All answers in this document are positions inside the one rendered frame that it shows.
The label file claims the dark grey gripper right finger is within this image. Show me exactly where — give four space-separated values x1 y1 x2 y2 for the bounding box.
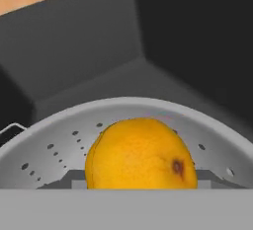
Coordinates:
196 169 247 191

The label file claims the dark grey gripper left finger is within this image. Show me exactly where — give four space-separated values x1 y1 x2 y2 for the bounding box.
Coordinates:
37 169 88 191

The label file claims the dark grey sink basin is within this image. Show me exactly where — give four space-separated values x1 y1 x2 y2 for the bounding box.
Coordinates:
0 0 253 163

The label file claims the orange tangerine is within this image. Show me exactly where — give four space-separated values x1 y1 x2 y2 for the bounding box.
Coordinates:
84 116 199 191

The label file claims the grey metal colander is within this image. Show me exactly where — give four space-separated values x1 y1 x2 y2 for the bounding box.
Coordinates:
0 96 253 191

